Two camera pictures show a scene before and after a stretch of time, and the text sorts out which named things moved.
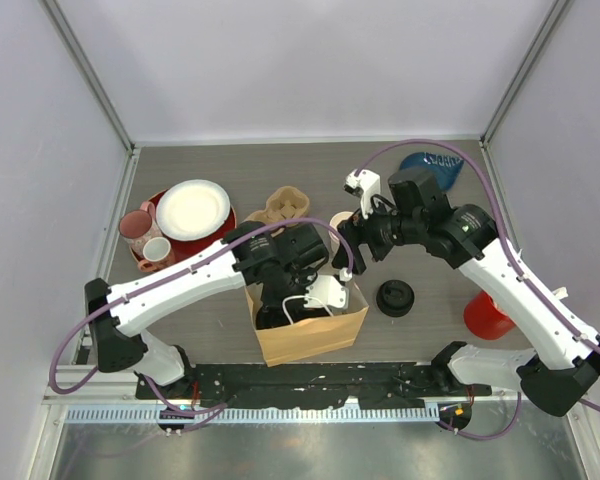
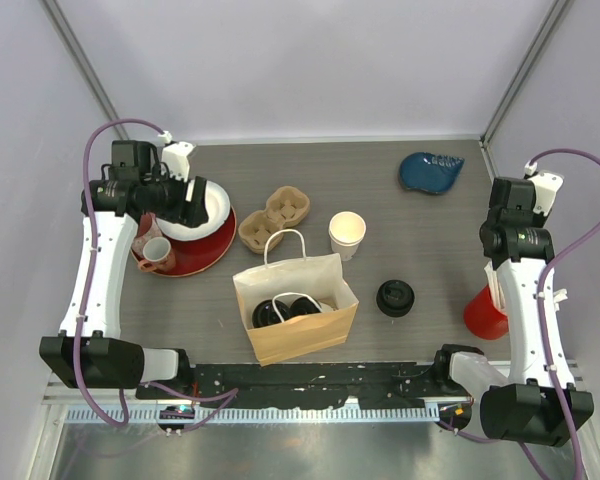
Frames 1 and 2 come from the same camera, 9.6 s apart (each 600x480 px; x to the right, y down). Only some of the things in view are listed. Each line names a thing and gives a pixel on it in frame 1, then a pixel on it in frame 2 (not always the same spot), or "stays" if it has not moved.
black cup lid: (272, 314) stays
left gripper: (307, 281) to (191, 212)
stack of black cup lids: (395, 298) stays
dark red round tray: (184, 248) stays
